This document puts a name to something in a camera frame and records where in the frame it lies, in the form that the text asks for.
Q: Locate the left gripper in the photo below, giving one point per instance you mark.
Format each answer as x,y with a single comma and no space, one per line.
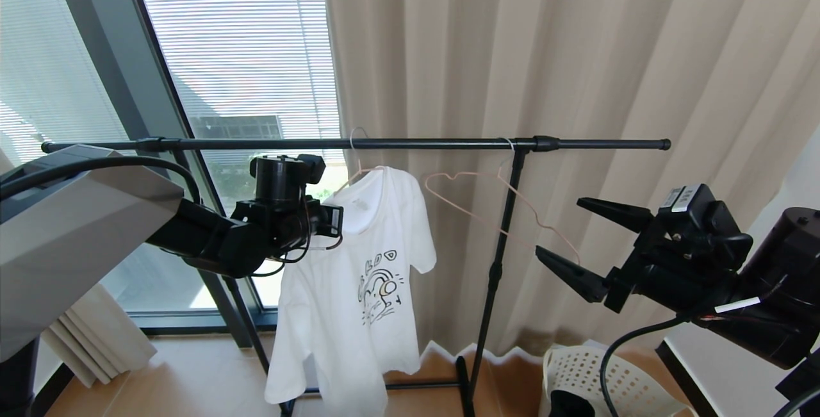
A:
327,220

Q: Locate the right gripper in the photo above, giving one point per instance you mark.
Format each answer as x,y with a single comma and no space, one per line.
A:
666,282

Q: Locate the pink clothes hanger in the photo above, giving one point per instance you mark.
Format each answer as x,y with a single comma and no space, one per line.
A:
544,225
354,148

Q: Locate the white printed t-shirt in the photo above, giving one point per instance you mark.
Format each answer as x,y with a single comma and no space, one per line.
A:
333,327

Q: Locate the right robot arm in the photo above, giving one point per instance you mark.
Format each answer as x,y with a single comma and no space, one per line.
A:
781,282

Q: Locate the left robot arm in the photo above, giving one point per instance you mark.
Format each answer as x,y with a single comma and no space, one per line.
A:
77,237

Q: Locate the white laundry basket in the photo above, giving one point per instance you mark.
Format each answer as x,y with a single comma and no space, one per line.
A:
634,378

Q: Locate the black clothes rack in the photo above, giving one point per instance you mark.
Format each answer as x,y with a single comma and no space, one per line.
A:
448,143

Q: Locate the black garment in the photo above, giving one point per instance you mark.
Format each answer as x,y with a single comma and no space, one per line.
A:
570,404

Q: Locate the beige curtain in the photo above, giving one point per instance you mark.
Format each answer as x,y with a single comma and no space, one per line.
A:
576,52
109,340

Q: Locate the window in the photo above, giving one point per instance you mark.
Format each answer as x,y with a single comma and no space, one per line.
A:
243,32

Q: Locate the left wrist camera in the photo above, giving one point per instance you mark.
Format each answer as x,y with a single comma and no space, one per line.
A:
312,168

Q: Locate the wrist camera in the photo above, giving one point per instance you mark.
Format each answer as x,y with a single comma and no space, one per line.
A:
312,168
698,218

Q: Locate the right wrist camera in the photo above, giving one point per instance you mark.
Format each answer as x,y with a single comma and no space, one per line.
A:
698,218

